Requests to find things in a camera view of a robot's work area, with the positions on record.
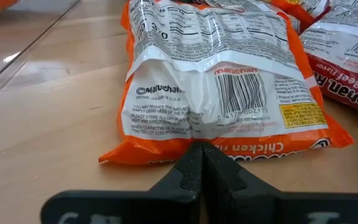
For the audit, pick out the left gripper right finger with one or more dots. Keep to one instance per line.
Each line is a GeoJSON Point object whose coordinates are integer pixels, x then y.
{"type": "Point", "coordinates": [259, 208]}

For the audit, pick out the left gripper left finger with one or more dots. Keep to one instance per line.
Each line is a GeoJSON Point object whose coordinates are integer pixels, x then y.
{"type": "Point", "coordinates": [166, 202]}

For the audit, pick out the clear plastic bin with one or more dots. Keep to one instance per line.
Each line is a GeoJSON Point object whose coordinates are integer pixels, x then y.
{"type": "Point", "coordinates": [11, 46]}

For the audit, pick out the red beef ramen pack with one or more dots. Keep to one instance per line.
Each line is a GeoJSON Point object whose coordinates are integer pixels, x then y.
{"type": "Point", "coordinates": [337, 46]}

